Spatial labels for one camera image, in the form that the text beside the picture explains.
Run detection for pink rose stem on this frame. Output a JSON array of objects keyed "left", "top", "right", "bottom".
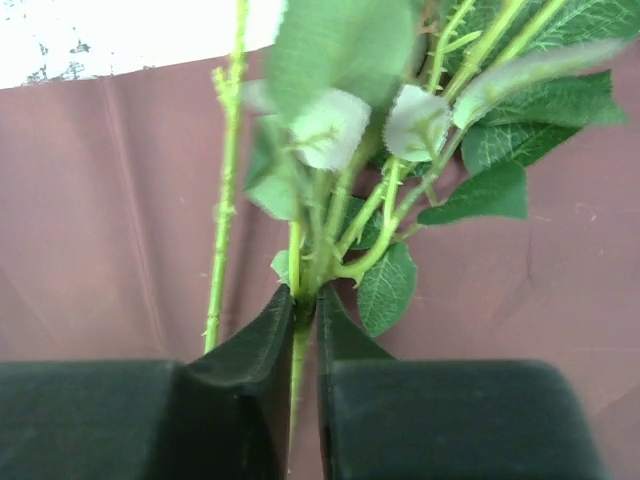
[{"left": 242, "top": 0, "right": 631, "bottom": 451}]

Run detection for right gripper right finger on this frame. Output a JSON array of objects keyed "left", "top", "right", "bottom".
[{"left": 316, "top": 285, "right": 609, "bottom": 479}]

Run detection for pink artificial flowers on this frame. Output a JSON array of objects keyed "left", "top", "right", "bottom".
[{"left": 203, "top": 0, "right": 249, "bottom": 353}]

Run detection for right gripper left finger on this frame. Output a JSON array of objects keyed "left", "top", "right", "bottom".
[{"left": 1, "top": 286, "right": 294, "bottom": 479}]

